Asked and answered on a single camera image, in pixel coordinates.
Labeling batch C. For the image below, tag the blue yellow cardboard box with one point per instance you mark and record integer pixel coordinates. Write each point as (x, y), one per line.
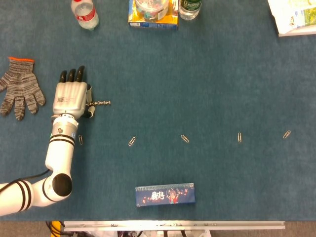
(153, 24)

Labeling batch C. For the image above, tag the grey knit work glove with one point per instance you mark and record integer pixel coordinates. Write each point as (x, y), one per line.
(21, 86)

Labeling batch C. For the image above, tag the clear jar of colourful clips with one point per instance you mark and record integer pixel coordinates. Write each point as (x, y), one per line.
(151, 10)

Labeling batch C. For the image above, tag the robot base hardware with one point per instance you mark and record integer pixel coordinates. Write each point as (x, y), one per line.
(160, 233)

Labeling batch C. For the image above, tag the flat white box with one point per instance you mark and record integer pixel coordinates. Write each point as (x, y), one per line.
(298, 32)

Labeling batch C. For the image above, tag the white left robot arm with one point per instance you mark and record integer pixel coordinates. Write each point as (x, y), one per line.
(60, 153)

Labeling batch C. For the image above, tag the red label soda bottle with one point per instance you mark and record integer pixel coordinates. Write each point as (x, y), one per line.
(85, 17)

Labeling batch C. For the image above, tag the dark blue pencil box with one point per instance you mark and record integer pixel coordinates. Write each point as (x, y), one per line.
(163, 196)

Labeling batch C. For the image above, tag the green label water bottle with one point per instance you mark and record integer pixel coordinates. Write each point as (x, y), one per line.
(188, 12)

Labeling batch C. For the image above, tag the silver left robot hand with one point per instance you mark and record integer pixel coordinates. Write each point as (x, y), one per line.
(70, 98)

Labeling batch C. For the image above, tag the teal felt table cloth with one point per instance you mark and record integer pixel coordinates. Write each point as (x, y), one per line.
(98, 160)

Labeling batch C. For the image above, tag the aluminium rail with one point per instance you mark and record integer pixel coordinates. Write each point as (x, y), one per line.
(172, 225)

